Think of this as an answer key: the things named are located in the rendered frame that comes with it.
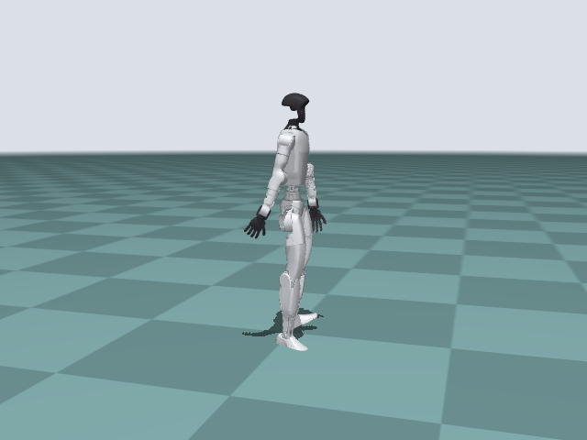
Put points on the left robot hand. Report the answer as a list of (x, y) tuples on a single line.
[(315, 216)]

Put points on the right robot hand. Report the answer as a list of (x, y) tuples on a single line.
[(257, 224)]

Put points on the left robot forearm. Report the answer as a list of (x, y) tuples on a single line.
[(311, 190)]

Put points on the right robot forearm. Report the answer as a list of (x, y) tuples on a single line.
[(272, 193)]

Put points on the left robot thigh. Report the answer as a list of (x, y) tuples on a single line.
[(307, 223)]

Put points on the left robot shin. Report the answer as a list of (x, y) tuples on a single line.
[(302, 282)]

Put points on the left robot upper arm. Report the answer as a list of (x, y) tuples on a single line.
[(310, 167)]

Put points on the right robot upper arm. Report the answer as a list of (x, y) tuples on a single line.
[(285, 144)]

